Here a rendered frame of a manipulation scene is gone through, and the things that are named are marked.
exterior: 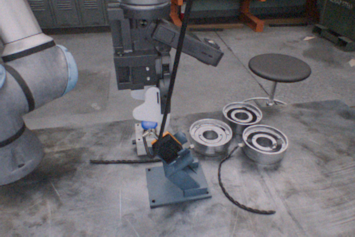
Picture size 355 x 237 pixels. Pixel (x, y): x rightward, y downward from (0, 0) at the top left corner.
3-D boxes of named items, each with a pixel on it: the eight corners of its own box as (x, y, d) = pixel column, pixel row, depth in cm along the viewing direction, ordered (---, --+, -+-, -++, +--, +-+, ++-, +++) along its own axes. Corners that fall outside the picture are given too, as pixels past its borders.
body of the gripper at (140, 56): (118, 72, 46) (107, -3, 39) (167, 67, 48) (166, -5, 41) (118, 95, 40) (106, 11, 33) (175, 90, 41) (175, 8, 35)
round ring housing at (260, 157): (276, 136, 72) (279, 124, 70) (290, 166, 63) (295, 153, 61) (236, 136, 72) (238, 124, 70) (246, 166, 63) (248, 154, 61)
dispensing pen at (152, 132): (206, 174, 57) (158, 128, 48) (189, 183, 58) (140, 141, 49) (203, 166, 59) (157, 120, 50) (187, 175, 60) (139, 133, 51)
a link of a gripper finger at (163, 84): (157, 106, 46) (153, 55, 42) (167, 105, 46) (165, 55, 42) (160, 119, 41) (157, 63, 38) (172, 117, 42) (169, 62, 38)
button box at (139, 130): (162, 134, 73) (162, 119, 70) (166, 152, 67) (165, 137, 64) (132, 137, 72) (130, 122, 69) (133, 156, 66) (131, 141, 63)
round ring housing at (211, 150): (212, 126, 76) (213, 114, 73) (239, 147, 68) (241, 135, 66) (181, 139, 71) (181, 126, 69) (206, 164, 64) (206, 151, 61)
